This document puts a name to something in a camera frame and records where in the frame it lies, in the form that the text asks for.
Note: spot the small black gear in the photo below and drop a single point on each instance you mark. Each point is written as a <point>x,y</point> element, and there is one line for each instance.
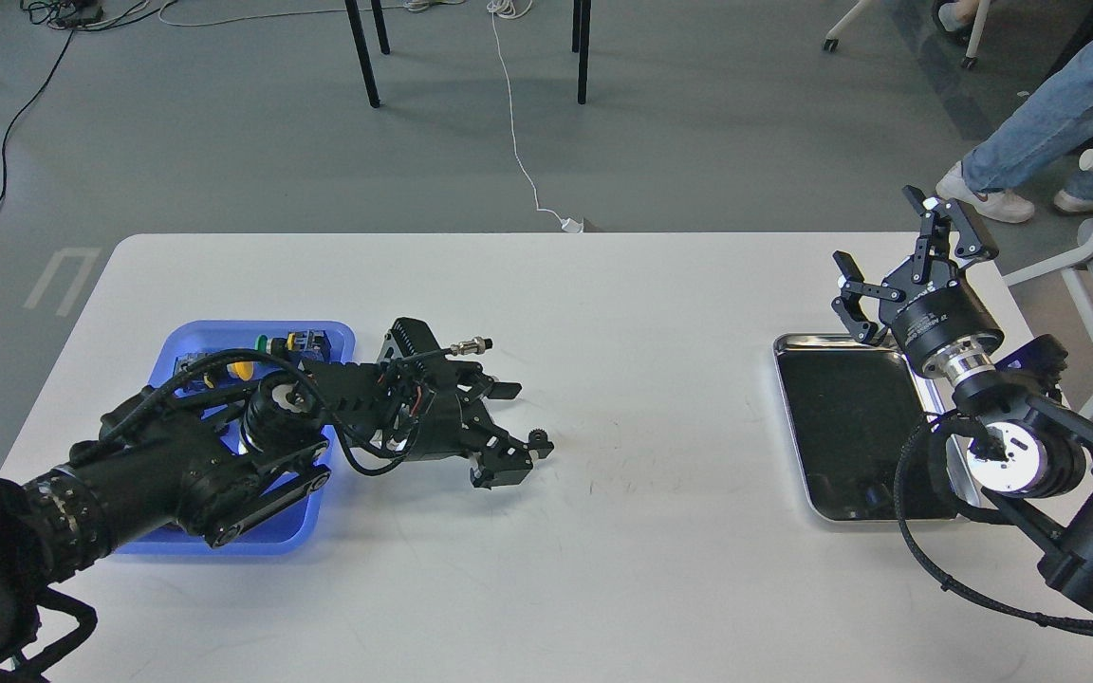
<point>540,445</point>

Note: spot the person in blue jeans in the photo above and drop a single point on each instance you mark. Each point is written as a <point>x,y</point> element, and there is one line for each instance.
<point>1054,120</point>

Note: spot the silver metal tray black mat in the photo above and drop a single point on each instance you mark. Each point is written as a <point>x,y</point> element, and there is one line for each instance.
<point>850,410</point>

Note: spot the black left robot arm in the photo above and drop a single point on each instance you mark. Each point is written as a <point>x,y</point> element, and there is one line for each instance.
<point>229,441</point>

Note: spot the yellow push button switch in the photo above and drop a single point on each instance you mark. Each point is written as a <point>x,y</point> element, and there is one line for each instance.
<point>219,376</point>

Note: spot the blue plastic tray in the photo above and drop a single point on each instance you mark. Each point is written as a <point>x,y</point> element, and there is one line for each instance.
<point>287,530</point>

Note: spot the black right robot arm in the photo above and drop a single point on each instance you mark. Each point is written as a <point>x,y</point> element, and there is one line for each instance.
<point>1008,452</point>

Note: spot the white chair base with casters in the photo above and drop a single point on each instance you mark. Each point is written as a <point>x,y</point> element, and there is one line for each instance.
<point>960,23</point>

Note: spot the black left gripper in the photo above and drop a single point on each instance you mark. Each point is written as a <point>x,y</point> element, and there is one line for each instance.
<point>450,421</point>

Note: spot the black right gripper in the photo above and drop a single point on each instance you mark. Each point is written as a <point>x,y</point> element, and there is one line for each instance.
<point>937,307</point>

